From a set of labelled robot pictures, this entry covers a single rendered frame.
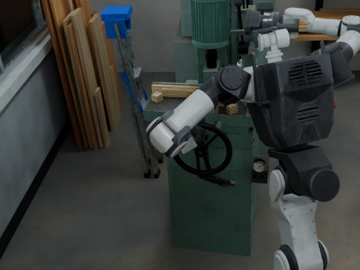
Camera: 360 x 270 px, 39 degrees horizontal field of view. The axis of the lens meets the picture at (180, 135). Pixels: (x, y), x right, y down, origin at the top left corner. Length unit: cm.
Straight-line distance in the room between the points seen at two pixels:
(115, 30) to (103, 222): 118
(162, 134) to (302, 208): 62
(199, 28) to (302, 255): 109
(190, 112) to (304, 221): 63
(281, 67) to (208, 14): 73
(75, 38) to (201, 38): 141
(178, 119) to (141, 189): 183
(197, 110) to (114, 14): 150
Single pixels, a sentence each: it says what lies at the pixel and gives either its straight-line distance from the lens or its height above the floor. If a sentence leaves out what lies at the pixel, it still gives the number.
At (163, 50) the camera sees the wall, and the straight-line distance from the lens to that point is 502.
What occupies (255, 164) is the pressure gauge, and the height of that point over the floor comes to 67.
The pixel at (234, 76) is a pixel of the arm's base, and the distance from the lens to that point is 175.
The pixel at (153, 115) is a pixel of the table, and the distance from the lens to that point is 254.
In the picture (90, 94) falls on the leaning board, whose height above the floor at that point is 45.
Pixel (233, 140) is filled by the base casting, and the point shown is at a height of 76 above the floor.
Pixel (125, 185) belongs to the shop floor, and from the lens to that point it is 356.
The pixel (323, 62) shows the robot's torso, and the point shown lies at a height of 140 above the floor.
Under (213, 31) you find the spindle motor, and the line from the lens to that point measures 238.
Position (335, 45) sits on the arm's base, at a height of 138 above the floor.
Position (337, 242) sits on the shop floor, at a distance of 314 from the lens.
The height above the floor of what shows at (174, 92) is 92.
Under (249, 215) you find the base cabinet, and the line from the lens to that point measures 279.
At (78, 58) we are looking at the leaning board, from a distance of 367.
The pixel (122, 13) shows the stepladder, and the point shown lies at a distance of 312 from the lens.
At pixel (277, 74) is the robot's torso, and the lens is 170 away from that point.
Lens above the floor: 211
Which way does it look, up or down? 31 degrees down
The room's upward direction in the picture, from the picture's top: 4 degrees counter-clockwise
